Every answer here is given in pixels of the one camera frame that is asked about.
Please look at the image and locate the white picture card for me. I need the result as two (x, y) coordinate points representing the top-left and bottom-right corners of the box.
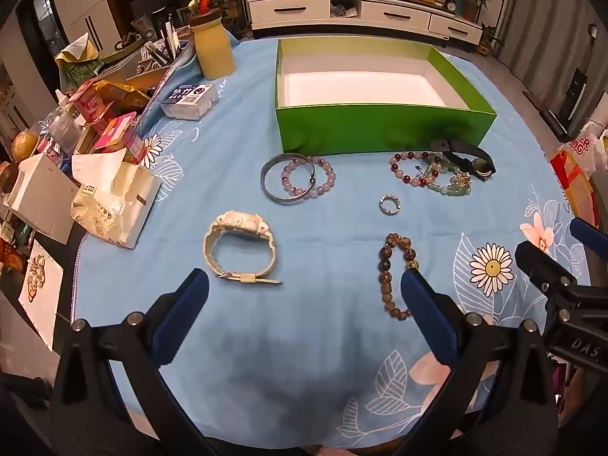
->
(18, 240), (65, 352)

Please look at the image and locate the silver studded ring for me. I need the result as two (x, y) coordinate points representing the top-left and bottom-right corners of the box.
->
(379, 194), (404, 217)

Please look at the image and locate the orange fruit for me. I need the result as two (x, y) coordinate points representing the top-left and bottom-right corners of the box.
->
(12, 132), (40, 162)

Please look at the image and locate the green snack bag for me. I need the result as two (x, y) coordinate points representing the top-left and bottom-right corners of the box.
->
(54, 33), (103, 89)

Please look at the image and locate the white wristwatch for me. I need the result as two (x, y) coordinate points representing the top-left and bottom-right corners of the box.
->
(203, 210), (283, 287)

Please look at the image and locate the green jade bracelet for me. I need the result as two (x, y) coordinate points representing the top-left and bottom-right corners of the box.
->
(418, 161), (473, 196)

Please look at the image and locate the silver bangle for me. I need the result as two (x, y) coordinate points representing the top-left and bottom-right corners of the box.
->
(260, 153), (318, 205)

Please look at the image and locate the purple bead bracelet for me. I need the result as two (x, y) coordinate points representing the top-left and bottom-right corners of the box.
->
(281, 155), (337, 200)

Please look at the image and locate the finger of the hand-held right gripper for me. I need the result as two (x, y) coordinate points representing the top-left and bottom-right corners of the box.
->
(515, 241), (585, 328)
(570, 217), (608, 267)

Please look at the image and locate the green cardboard box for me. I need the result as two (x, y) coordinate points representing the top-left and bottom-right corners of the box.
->
(275, 38), (498, 155)

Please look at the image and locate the white tall cabinet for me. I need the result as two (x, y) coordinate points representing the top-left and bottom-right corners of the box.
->
(50, 0), (122, 53)

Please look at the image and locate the white cardboard box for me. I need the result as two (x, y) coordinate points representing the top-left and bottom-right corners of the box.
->
(2, 152), (79, 245)

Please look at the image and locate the red and pink bead bracelet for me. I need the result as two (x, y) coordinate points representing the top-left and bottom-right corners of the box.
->
(390, 151), (445, 188)

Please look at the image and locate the white plastic bag red print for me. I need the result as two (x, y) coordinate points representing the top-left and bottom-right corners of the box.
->
(558, 121), (608, 176)

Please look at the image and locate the red and yellow bag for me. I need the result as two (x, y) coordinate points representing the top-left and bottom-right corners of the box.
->
(551, 149), (602, 229)

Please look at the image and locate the black wristwatch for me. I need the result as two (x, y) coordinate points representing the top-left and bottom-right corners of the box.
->
(430, 139), (496, 182)

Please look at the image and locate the white tv cabinet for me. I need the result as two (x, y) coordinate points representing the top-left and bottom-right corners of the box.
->
(247, 0), (483, 43)

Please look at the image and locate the brown bead bracelet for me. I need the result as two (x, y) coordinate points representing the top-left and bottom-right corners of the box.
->
(378, 233), (421, 321)

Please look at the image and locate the red and white snack packet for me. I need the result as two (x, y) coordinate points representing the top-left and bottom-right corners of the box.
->
(71, 81), (112, 124)

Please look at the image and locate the yellow bottle with brown lid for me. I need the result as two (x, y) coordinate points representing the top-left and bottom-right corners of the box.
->
(189, 0), (236, 81)

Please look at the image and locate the blue floral tablecloth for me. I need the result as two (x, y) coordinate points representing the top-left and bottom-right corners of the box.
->
(71, 38), (594, 452)

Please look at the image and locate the clear plastic box black label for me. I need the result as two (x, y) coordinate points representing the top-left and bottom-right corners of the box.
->
(160, 82), (220, 121)

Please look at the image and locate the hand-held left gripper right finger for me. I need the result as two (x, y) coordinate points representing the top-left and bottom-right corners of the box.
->
(394, 270), (559, 456)

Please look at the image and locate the dark planter with plants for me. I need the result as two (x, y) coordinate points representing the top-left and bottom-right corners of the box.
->
(209, 0), (250, 34)

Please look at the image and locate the tall potted plant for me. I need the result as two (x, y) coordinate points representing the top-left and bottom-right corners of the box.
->
(463, 0), (490, 22)

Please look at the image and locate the small potted plant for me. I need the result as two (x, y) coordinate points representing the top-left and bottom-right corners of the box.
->
(477, 24), (504, 55)

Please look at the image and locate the pink carton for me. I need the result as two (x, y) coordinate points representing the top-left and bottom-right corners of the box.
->
(92, 113), (148, 167)

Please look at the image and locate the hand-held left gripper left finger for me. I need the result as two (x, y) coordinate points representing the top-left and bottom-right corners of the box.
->
(50, 267), (224, 456)

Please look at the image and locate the tissue packet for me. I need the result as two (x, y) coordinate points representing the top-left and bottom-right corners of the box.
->
(71, 159), (163, 250)

